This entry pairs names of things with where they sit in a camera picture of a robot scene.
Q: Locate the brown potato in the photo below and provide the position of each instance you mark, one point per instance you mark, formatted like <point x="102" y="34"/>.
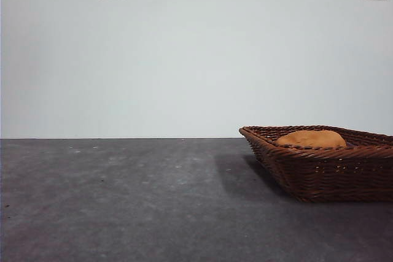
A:
<point x="310" y="139"/>

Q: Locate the brown woven wicker basket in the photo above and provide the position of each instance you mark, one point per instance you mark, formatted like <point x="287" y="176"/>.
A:
<point x="322" y="176"/>

